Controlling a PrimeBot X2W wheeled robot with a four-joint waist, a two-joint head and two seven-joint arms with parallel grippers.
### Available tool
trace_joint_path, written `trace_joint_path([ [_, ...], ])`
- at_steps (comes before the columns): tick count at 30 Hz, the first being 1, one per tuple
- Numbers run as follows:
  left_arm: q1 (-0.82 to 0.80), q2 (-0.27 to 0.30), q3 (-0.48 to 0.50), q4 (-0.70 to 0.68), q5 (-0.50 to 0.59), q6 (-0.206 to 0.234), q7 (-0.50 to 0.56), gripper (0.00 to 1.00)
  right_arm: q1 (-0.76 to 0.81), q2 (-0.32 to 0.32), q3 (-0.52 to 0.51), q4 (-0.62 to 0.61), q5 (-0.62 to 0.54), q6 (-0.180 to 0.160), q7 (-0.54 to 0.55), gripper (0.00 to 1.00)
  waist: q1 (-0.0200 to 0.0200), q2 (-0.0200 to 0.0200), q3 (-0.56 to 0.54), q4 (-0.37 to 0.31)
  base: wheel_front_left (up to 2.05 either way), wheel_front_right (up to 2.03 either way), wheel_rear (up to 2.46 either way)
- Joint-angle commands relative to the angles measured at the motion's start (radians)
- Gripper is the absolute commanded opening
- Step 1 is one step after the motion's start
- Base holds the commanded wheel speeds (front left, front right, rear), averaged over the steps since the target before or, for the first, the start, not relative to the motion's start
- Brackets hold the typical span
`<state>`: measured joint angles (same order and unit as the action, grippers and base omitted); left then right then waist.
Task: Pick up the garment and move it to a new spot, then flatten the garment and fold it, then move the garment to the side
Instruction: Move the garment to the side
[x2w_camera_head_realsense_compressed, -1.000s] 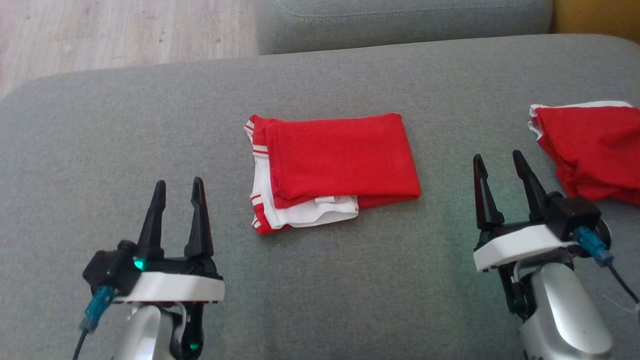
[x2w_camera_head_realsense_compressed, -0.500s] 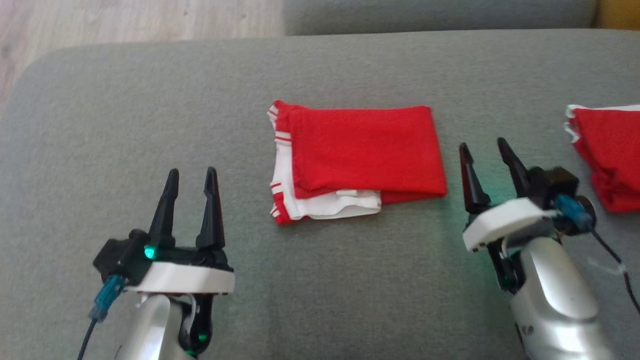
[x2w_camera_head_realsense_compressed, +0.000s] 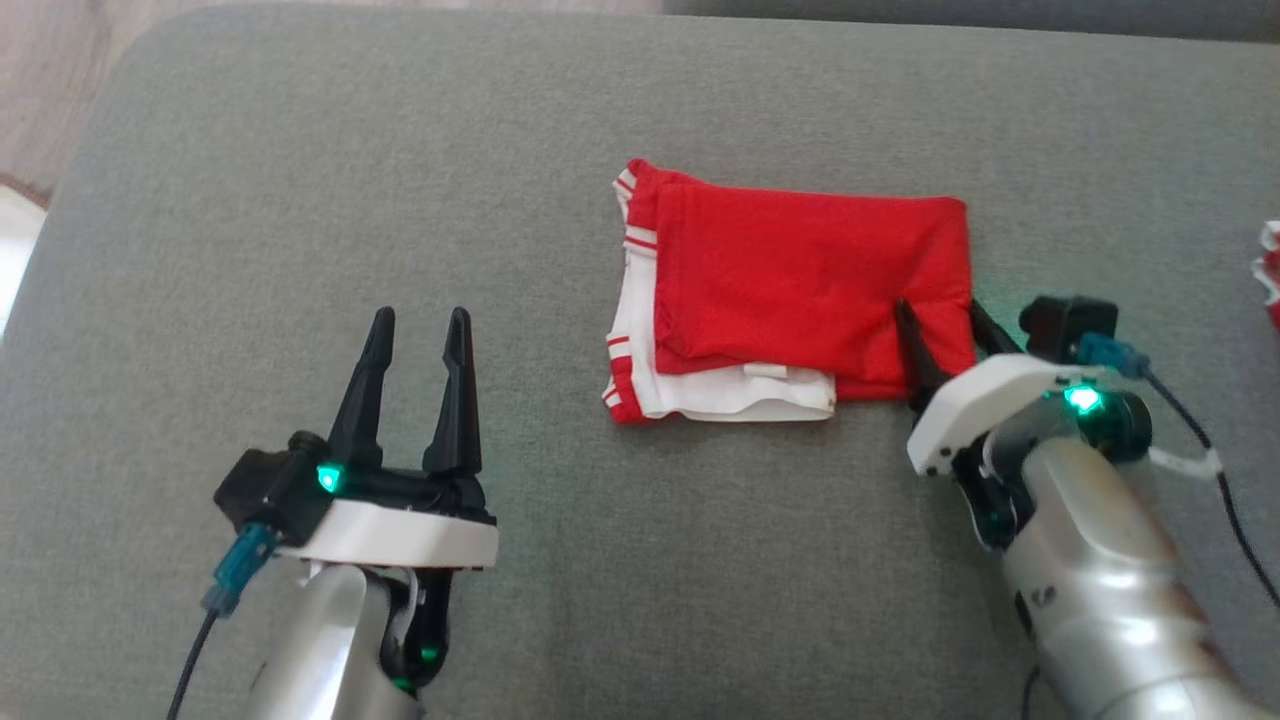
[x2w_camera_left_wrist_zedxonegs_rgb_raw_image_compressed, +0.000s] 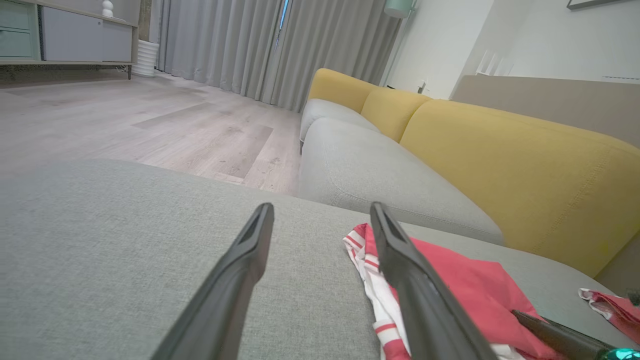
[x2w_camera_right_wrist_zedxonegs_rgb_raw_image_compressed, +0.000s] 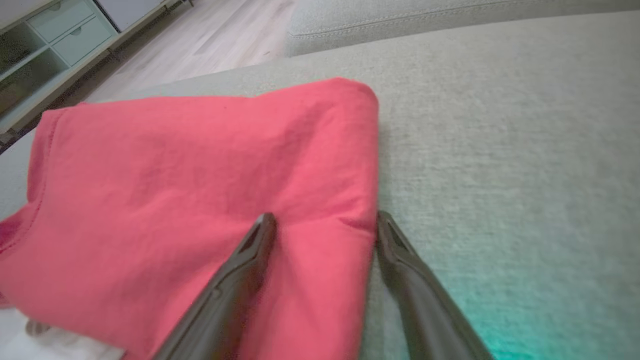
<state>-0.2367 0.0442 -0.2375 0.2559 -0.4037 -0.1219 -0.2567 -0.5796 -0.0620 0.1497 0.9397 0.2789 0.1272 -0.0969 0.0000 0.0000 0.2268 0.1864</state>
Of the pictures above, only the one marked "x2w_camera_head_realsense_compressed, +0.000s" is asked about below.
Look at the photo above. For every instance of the grey sofa seat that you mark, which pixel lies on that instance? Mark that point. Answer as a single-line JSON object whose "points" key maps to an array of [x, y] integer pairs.
{"points": [[650, 550]]}

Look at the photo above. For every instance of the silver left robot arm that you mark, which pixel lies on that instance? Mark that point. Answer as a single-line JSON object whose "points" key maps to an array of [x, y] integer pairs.
{"points": [[320, 650]]}

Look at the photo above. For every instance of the red white-striped shorts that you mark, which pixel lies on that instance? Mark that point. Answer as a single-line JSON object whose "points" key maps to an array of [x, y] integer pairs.
{"points": [[1270, 285]]}

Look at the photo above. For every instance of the red Bulls 23 jersey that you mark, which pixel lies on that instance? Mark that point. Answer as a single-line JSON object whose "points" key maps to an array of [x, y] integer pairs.
{"points": [[800, 280]]}

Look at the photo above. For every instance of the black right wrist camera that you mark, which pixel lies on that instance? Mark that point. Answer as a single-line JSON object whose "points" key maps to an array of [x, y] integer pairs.
{"points": [[1065, 325]]}

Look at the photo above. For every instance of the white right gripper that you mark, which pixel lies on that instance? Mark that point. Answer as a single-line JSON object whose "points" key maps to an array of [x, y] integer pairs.
{"points": [[990, 400]]}

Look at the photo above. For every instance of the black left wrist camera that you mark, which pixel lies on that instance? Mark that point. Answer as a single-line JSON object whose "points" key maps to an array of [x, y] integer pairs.
{"points": [[270, 490]]}

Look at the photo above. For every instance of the white floor object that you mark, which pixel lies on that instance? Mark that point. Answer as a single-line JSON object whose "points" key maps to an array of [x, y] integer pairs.
{"points": [[15, 260]]}

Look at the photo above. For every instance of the grey sofa cushion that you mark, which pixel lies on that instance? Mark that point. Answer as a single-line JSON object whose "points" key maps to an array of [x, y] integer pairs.
{"points": [[1000, 15]]}

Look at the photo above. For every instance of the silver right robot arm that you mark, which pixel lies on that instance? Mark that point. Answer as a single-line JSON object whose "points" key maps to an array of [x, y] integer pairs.
{"points": [[1100, 580]]}

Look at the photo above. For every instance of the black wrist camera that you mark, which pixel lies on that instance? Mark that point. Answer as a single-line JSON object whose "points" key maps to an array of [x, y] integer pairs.
{"points": [[1065, 325], [270, 490]]}

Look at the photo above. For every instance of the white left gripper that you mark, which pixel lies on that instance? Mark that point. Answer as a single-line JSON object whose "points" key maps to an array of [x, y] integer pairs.
{"points": [[400, 535]]}

